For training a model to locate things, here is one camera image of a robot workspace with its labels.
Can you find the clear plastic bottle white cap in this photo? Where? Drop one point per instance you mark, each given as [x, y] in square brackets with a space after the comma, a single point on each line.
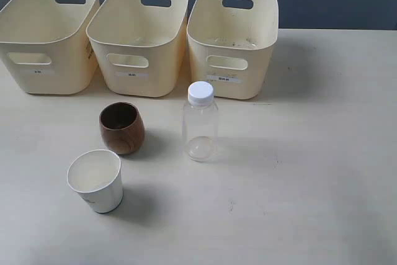
[200, 122]

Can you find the brown wooden cup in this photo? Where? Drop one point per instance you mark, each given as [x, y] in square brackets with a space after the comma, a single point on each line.
[122, 128]

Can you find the white paper cup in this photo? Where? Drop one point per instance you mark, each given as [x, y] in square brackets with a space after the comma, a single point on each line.
[96, 176]

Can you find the right cream plastic bin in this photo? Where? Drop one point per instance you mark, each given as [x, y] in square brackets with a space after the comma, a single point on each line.
[231, 44]

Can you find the cream plastic bin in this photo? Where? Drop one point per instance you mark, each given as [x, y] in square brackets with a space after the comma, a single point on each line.
[231, 44]
[140, 44]
[44, 45]

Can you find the middle cream plastic bin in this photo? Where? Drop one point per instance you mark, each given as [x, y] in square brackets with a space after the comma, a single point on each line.
[140, 44]

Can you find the left cream plastic bin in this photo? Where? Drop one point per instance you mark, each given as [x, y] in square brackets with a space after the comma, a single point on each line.
[44, 45]

